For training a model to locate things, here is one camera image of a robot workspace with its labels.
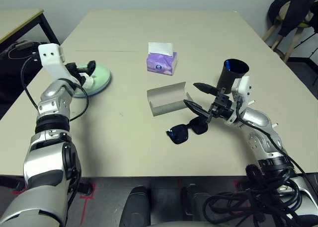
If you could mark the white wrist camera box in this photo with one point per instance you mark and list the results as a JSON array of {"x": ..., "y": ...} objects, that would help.
[
  {"x": 53, "y": 60},
  {"x": 242, "y": 90}
]

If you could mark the black sunglasses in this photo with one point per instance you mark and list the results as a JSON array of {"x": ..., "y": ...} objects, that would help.
[{"x": 181, "y": 135}]

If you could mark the black tripod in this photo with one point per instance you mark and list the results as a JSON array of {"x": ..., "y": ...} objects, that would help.
[{"x": 310, "y": 40}]

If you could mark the grey power strip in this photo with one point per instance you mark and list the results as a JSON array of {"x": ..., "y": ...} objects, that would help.
[{"x": 24, "y": 45}]

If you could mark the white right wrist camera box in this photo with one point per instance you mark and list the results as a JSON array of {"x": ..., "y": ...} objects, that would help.
[{"x": 242, "y": 90}]

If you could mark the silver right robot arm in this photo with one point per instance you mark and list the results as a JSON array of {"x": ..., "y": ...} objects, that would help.
[{"x": 263, "y": 135}]

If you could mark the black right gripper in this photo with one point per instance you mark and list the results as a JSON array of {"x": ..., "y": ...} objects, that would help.
[{"x": 222, "y": 106}]

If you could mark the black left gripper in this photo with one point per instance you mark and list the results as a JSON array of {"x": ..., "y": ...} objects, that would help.
[{"x": 75, "y": 71}]

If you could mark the wooden stool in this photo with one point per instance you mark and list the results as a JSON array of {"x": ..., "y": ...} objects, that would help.
[{"x": 290, "y": 42}]

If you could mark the black jacket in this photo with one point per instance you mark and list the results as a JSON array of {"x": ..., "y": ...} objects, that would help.
[{"x": 295, "y": 6}]

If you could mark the grey glasses case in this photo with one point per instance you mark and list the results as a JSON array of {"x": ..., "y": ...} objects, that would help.
[{"x": 169, "y": 101}]

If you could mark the green plate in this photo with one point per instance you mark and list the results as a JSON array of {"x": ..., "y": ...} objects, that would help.
[{"x": 100, "y": 76}]

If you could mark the dark right robot leg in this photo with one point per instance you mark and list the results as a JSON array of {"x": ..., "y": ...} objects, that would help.
[{"x": 196, "y": 199}]

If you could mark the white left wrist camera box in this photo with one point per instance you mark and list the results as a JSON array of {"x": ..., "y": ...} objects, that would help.
[{"x": 53, "y": 60}]

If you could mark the purple tissue pack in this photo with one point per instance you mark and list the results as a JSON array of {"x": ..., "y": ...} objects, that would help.
[{"x": 161, "y": 64}]

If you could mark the side table black frame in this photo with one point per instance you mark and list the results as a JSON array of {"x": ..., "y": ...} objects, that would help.
[{"x": 22, "y": 19}]

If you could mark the dark left robot leg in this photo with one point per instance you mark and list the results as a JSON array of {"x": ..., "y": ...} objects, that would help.
[{"x": 135, "y": 207}]

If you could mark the beige cloth bag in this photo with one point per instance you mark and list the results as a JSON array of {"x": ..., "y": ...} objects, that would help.
[{"x": 283, "y": 11}]

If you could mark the yellow-green stool cushion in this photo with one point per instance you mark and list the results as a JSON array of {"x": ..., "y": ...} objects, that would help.
[{"x": 304, "y": 24}]

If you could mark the dark robot leg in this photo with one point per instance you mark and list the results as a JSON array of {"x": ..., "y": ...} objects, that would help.
[
  {"x": 135, "y": 207},
  {"x": 196, "y": 199}
]

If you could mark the black cup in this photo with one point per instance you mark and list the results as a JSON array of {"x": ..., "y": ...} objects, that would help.
[{"x": 227, "y": 78}]

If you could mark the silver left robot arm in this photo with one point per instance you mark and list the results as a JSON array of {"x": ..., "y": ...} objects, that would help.
[{"x": 49, "y": 142}]

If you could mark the black bracket under table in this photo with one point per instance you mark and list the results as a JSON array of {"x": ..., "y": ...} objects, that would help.
[{"x": 85, "y": 188}]

